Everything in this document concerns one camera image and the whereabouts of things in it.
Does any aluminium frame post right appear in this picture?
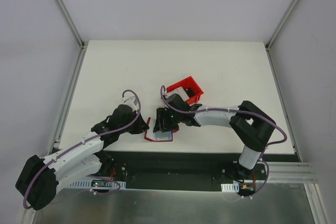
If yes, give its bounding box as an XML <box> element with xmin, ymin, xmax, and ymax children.
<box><xmin>265</xmin><ymin>0</ymin><xmax>301</xmax><ymax>51</ymax></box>

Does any red leather card holder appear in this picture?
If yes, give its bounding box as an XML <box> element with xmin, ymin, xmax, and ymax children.
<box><xmin>144</xmin><ymin>117</ymin><xmax>178</xmax><ymax>143</ymax></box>

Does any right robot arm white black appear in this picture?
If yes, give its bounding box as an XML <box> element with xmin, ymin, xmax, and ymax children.
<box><xmin>153</xmin><ymin>94</ymin><xmax>276</xmax><ymax>181</ymax></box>

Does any aluminium frame post left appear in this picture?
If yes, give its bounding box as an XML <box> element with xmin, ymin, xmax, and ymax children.
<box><xmin>54</xmin><ymin>0</ymin><xmax>86</xmax><ymax>49</ymax></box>

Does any white slotted cable duct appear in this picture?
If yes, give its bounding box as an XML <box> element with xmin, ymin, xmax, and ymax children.
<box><xmin>65</xmin><ymin>178</ymin><xmax>126</xmax><ymax>190</ymax></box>
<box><xmin>220</xmin><ymin>182</ymin><xmax>239</xmax><ymax>193</ymax></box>

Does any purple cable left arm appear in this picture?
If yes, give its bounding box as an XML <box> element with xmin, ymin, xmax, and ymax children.
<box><xmin>23</xmin><ymin>89</ymin><xmax>142</xmax><ymax>210</ymax></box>

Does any white slotted cable duct left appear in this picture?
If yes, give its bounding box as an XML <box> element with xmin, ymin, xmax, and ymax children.
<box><xmin>65</xmin><ymin>178</ymin><xmax>126</xmax><ymax>190</ymax></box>

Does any aluminium side rail left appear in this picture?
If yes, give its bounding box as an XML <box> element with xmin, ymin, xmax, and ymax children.
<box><xmin>49</xmin><ymin>42</ymin><xmax>88</xmax><ymax>154</ymax></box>

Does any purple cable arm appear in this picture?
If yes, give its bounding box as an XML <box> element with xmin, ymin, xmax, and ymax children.
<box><xmin>23</xmin><ymin>89</ymin><xmax>142</xmax><ymax>210</ymax></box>
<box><xmin>160</xmin><ymin>84</ymin><xmax>288</xmax><ymax>200</ymax></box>

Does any aluminium frame post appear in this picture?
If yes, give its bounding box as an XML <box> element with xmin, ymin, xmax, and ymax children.
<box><xmin>265</xmin><ymin>0</ymin><xmax>301</xmax><ymax>51</ymax></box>
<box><xmin>54</xmin><ymin>0</ymin><xmax>86</xmax><ymax>49</ymax></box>

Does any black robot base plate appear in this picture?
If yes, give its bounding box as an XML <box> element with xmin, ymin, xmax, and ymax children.
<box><xmin>80</xmin><ymin>150</ymin><xmax>272</xmax><ymax>192</ymax></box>

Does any red plastic bin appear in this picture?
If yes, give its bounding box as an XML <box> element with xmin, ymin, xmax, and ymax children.
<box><xmin>166</xmin><ymin>76</ymin><xmax>204</xmax><ymax>105</ymax></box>

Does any white slotted cable duct right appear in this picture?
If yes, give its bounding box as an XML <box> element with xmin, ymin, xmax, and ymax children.
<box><xmin>220</xmin><ymin>182</ymin><xmax>239</xmax><ymax>193</ymax></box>

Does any aluminium side rail right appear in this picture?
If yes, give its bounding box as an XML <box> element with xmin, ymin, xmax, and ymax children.
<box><xmin>265</xmin><ymin>47</ymin><xmax>302</xmax><ymax>162</ymax></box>

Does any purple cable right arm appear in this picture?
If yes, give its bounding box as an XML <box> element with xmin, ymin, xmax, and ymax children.
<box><xmin>160</xmin><ymin>84</ymin><xmax>288</xmax><ymax>200</ymax></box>

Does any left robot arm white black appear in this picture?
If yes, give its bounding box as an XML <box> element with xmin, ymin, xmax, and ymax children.
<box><xmin>15</xmin><ymin>104</ymin><xmax>149</xmax><ymax>210</ymax></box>

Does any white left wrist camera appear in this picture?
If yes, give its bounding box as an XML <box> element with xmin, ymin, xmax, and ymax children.
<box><xmin>123</xmin><ymin>96</ymin><xmax>138</xmax><ymax>111</ymax></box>

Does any aluminium side rail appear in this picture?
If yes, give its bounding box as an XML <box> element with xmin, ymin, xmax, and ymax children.
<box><xmin>49</xmin><ymin>42</ymin><xmax>88</xmax><ymax>154</ymax></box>
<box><xmin>265</xmin><ymin>47</ymin><xmax>302</xmax><ymax>162</ymax></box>

